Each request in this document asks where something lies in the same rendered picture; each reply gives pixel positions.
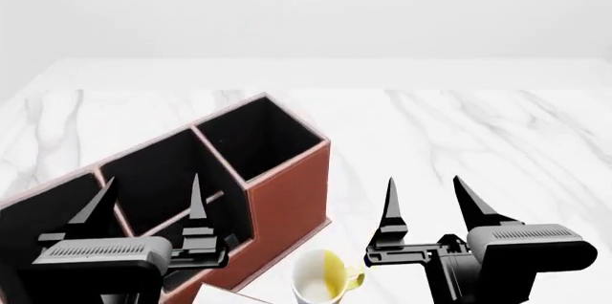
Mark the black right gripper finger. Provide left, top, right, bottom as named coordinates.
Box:
left=452, top=174, right=521, bottom=232
left=375, top=175, right=410, bottom=249

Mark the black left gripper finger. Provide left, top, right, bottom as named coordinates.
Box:
left=36, top=175, right=118, bottom=250
left=180, top=172, right=217, bottom=250

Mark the white book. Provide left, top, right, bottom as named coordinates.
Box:
left=194, top=281, right=270, bottom=304

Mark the brown leather desk caddy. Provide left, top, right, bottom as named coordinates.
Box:
left=0, top=92, right=333, bottom=295

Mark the white and yellow mug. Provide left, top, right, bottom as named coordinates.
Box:
left=291, top=249, right=367, bottom=304

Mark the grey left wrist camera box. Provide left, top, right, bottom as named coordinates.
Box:
left=16, top=235, right=174, bottom=304

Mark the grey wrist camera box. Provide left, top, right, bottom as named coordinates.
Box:
left=466, top=223, right=600, bottom=281
left=16, top=235, right=174, bottom=304

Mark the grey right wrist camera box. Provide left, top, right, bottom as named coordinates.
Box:
left=466, top=223, right=600, bottom=281

